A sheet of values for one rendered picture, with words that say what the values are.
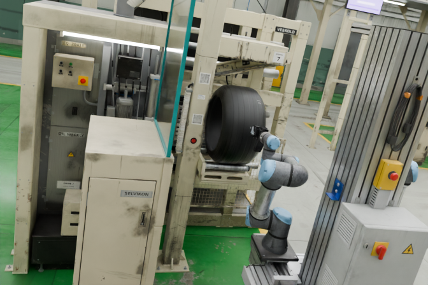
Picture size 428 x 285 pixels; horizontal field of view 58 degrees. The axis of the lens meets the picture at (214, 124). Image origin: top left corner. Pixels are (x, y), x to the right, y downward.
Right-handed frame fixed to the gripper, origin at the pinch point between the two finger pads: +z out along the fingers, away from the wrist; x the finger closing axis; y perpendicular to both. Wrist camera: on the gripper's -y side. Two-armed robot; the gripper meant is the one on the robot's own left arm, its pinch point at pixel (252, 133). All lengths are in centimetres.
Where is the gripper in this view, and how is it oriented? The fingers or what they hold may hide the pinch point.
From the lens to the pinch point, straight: 260.2
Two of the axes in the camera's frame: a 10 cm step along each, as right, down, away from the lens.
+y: 1.5, -9.7, -1.7
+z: -2.7, -2.1, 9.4
